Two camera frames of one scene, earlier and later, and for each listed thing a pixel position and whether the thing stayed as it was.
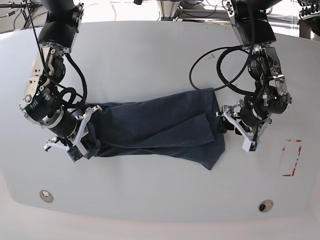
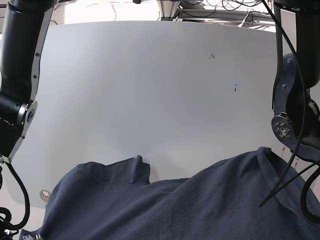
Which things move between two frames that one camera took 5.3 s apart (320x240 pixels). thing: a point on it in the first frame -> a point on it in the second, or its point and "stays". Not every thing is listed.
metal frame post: x=167 y=9 stays
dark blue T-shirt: x=186 y=124 -> x=255 y=195
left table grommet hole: x=46 y=196 stays
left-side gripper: x=70 y=130 -> x=28 y=237
